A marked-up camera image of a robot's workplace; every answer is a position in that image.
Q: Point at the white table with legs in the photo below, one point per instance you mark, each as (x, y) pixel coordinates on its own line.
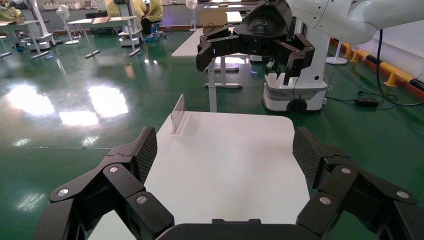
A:
(188, 46)

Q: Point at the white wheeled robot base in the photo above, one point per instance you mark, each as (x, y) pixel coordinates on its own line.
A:
(298, 96)

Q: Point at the standing person in yellow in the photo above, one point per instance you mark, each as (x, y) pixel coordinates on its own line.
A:
(112, 8)

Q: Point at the white standing fan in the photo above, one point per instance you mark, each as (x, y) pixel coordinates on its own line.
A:
(63, 13)
(191, 5)

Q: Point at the white round floor stand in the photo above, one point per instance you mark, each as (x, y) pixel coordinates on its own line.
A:
(336, 60)

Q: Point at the white desk with metal legs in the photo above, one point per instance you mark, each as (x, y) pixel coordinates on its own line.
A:
(13, 24)

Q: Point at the seated person in yellow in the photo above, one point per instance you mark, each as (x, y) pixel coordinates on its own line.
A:
(155, 11)

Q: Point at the clear acrylic sign holder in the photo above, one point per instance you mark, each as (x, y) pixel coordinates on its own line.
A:
(179, 114)

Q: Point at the white robot with column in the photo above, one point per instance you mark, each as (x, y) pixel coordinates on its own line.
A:
(39, 38)
(130, 34)

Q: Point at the yellow black floor barrier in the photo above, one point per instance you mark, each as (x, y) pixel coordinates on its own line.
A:
(389, 69)

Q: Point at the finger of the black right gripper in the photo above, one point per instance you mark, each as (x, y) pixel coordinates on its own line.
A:
(298, 59)
(215, 44)

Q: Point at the black power adapter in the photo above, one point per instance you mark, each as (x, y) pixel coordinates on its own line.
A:
(366, 102)

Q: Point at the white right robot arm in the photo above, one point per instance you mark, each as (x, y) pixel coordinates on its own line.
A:
(344, 18)

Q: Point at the closed brown cardboard carton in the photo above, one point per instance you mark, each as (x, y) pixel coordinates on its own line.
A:
(212, 21)

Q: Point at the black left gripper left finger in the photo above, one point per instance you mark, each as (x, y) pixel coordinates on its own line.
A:
(119, 185)

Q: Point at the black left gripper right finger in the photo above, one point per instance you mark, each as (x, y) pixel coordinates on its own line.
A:
(348, 188)

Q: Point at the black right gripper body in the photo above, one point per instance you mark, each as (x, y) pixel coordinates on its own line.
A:
(265, 30)

